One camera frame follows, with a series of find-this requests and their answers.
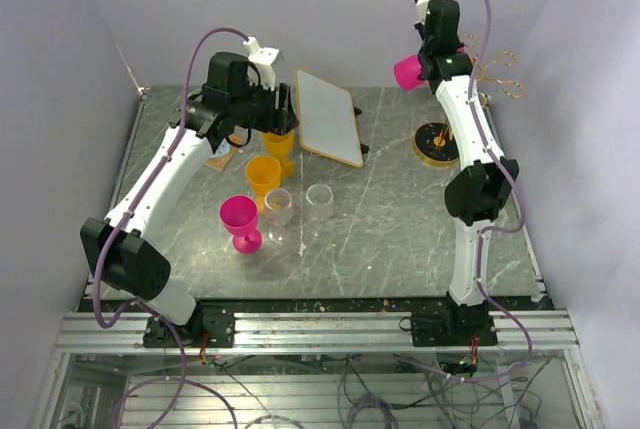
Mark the pink wine glass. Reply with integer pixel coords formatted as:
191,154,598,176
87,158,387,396
219,195,262,254
393,51,472,91

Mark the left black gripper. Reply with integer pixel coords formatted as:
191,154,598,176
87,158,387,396
231,74,300,136

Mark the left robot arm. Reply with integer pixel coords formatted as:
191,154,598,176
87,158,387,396
80,47,297,346

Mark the aluminium mounting rail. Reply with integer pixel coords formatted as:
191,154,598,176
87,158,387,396
54,310,580,355

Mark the gold wine glass rack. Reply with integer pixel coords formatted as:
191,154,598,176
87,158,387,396
413,51,524,167

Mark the white board yellow rim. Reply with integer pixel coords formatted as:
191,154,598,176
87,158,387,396
295,69,364,168

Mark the clear wine glass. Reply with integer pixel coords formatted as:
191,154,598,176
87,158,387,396
264,188,294,244
305,184,334,240

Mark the orange picture card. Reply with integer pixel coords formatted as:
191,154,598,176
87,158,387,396
205,134,247,172

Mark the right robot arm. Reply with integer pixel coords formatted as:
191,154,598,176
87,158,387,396
409,0,519,346

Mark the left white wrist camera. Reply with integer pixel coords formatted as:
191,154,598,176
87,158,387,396
243,37,283,90

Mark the orange wine glass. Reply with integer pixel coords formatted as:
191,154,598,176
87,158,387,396
262,130,295,178
245,155,281,214

